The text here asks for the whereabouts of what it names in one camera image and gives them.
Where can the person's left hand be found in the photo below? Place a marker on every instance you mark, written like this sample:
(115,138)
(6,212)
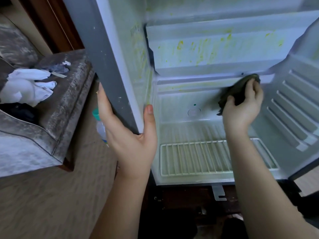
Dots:
(132,146)

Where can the person's right hand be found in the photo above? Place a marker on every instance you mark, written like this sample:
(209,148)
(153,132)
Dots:
(242,114)

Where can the dark grey cloth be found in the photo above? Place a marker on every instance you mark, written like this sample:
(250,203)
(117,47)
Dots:
(234,89)

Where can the green cap water bottle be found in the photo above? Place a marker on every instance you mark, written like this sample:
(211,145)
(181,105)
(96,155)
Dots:
(99,127)

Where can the grey mini fridge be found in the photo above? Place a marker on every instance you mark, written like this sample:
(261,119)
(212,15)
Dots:
(99,57)

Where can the person's right forearm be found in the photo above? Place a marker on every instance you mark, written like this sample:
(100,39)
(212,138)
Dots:
(264,191)

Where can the person's dark trousers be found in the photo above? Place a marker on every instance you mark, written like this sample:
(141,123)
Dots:
(232,227)

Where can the dark red wooden stand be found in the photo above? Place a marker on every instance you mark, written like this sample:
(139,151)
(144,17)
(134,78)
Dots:
(199,206)

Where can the paper slip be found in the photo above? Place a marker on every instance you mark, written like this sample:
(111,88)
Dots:
(59,74)

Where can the grey velvet sofa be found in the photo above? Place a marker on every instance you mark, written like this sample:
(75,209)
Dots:
(30,132)

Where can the grey garment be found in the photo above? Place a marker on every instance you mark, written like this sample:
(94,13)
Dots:
(59,68)

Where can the large white garment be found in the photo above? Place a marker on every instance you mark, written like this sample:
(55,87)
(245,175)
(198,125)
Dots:
(27,92)

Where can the black garment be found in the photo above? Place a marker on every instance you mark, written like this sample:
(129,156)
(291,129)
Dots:
(17,112)

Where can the small white garment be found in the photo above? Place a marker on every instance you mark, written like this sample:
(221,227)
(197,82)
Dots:
(30,74)

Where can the grey velvet cushion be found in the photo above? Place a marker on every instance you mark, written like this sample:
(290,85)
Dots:
(17,42)

